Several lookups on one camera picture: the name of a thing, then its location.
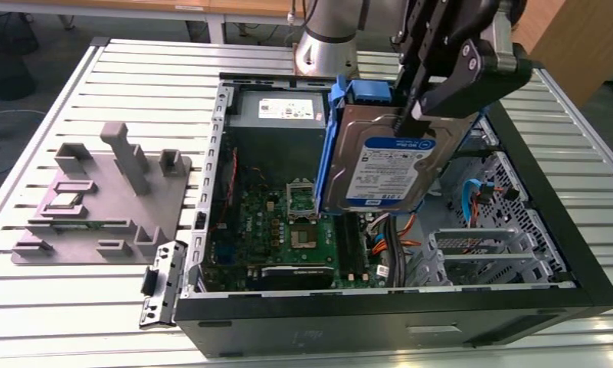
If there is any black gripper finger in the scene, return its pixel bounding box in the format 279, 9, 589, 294
393, 63, 431, 137
411, 38, 536, 120

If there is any hard disk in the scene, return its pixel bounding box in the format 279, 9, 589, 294
316, 74, 485, 215

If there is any blue data wire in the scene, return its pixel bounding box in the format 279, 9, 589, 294
461, 179, 492, 231

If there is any grey metal disk bay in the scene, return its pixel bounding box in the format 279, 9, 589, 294
427, 228, 553, 287

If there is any silver optical drive cage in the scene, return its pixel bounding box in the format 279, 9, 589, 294
459, 114, 500, 154

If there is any wooden cabinet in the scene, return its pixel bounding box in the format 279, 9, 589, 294
511, 0, 613, 108

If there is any grey power supply unit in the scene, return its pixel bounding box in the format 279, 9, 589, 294
224, 90, 333, 181

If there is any metal socket cover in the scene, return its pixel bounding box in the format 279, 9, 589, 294
284, 182, 319, 224

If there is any black RAM slot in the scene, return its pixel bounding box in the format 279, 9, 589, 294
339, 212, 357, 280

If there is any CPU socket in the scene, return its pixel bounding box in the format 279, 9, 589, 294
288, 223, 324, 251

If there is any green motherboard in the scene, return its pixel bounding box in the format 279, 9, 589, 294
204, 187, 389, 292

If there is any black graphics card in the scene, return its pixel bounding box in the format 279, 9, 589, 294
244, 264, 336, 292

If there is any black open PC case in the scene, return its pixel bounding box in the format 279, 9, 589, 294
173, 71, 613, 360

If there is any white framed wooden desk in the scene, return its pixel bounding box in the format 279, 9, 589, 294
0, 0, 311, 45

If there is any grey parts rack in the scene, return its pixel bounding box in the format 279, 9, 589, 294
11, 121, 193, 265

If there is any green RAM stick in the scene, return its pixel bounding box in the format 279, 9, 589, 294
53, 220, 108, 231

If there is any silver CPU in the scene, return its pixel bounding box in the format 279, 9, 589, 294
51, 193, 85, 208

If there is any orange wire bundle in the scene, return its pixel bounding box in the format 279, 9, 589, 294
371, 212, 423, 254

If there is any black cable bundle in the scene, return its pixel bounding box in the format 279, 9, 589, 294
388, 149, 492, 288

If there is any thin red wire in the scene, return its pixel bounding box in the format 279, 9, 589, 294
208, 147, 240, 246

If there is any grey hinged slot bracket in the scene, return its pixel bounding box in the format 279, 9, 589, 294
137, 239, 189, 330

